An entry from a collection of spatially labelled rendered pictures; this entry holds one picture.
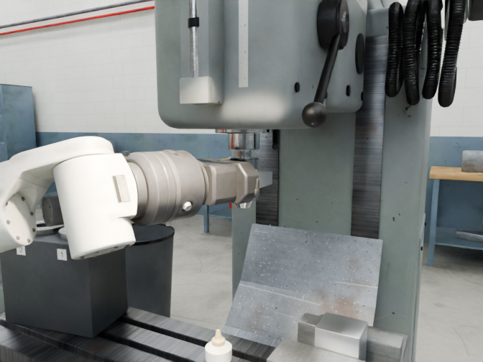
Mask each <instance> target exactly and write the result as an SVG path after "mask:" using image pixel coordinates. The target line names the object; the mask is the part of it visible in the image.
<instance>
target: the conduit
mask: <svg viewBox="0 0 483 362"><path fill-rule="evenodd" d="M442 8H443V2H442V0H408V2H407V4H406V7H405V13H404V11H403V7H402V4H401V3H399V2H393V3H392V4H391V5H390V8H389V10H388V12H389V13H388V14H389V15H388V17H389V18H388V19H389V27H388V28H389V29H388V30H389V39H388V40H389V41H388V42H389V43H388V47H389V48H388V58H387V67H386V68H387V69H386V71H387V72H386V74H385V75H386V76H385V77H386V78H385V93H386V95H387V96H389V97H390V98H391V97H395V96H396V95H397V94H398V93H399V92H400V89H401V87H402V84H403V80H404V84H405V94H406V99H407V102H408V104H410V105H411V106H414V105H416V104H418V102H419V100H420V94H419V64H420V63H419V62H420V54H421V53H420V52H421V45H422V39H423V33H424V31H423V30H424V28H425V27H424V26H425V25H424V24H425V20H426V18H427V32H428V33H427V34H428V35H427V36H428V38H427V39H428V40H427V41H428V43H427V44H428V45H427V46H428V48H427V49H428V53H427V54H428V55H427V57H428V58H427V59H428V60H427V65H426V66H427V70H426V74H425V80H424V84H423V89H422V96H423V97H424V99H432V98H433V97H434V96H435V94H436V91H437V88H438V103H439V105H440V106H441V107H444V108H445V107H449V106H450V105H451V104H452V103H453V101H454V95H455V91H456V78H457V66H456V65H457V62H458V61H457V60H458V58H457V57H458V54H459V53H458V51H459V48H460V47H459V46H460V43H461V42H460V41H461V35H462V29H463V24H464V14H465V0H450V7H449V8H450V9H449V16H448V17H449V18H448V29H447V30H448V31H447V34H446V35H447V37H446V38H447V39H446V44H445V46H446V47H445V50H444V56H443V61H442V66H441V58H442V57H441V56H442V51H443V50H442V49H443V48H442V47H443V45H442V44H443V33H444V32H443V31H444V27H442V25H441V24H442V23H441V22H442V21H441V20H442V18H441V10H442ZM401 41H402V42H401ZM401 46H402V47H401ZM440 73H441V74H440ZM439 79H440V80H439ZM438 83H439V84H438Z"/></svg>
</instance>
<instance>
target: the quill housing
mask: <svg viewBox="0 0 483 362"><path fill-rule="evenodd" d="M321 2H322V0H224V103H223V104H221V105H204V106H197V105H189V104H181V103H180V78H182V69H181V36H180V0H155V44H156V68H157V110H158V114H159V116H160V118H161V120H162V121H163V123H165V124H166V125H168V126H169V127H172V128H175V129H309V128H310V127H309V126H306V125H305V124H304V122H303V120H302V111H303V109H304V107H305V106H306V105H308V104H309V103H312V102H313V100H314V98H315V94H316V91H317V87H318V83H319V80H320V78H321V73H322V70H323V66H324V63H325V61H326V56H327V51H325V50H324V49H323V48H322V47H321V45H320V42H319V40H318V31H317V14H318V7H319V4H320V3H321Z"/></svg>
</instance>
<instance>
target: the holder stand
mask: <svg viewBox="0 0 483 362"><path fill-rule="evenodd" d="M36 225H37V230H36V235H35V238H34V241H33V242H32V243H31V244H29V245H26V246H22V247H19V248H15V249H11V250H8V251H4V252H1V253H0V262H1V277H2V285H3V293H4V308H5V316H6V321H7V322H12V323H16V324H20V325H27V326H31V327H36V328H42V329H46V330H54V331H58V332H62V333H69V334H73V335H80V336H84V337H88V338H94V337H96V336H97V335H98V334H99V333H100V332H101V331H103V330H104V329H105V328H107V327H108V326H109V325H110V324H112V323H113V322H114V321H115V320H117V319H118V318H119V317H121V316H122V315H123V314H124V313H125V312H127V310H128V305H127V274H126V258H125V249H119V250H117V251H115V252H113V253H111V252H110V253H107V254H102V255H98V256H97V257H89V258H86V259H81V260H80V259H78V260H74V259H72V258H71V255H70V249H69V245H68V239H67V235H66V232H65V225H60V226H51V227H48V226H47V225H46V224H45V222H44V221H36Z"/></svg>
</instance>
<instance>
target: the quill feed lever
mask: <svg viewBox="0 0 483 362"><path fill-rule="evenodd" d="M317 31H318V40H319V42H320V45H321V47H322V48H323V49H324V50H325V51H328V54H327V56H326V61H325V63H324V66H323V70H322V73H321V78H320V80H319V83H318V87H317V91H316V94H315V98H314V100H313V102H312V103H309V104H308V105H306V106H305V107H304V109H303V111H302V120H303V122H304V124H305V125H306V126H309V127H311V128H318V127H320V126H322V125H324V123H325V122H326V120H327V118H328V112H327V110H326V107H325V106H324V105H323V102H324V98H325V96H326V91H327V88H328V84H329V81H330V78H331V73H332V70H333V67H334V63H335V59H336V55H337V52H338V50H342V49H343V48H344V47H345V46H346V44H347V42H348V38H349V8H348V4H347V1H346V0H322V2H321V3H320V4H319V7H318V14H317Z"/></svg>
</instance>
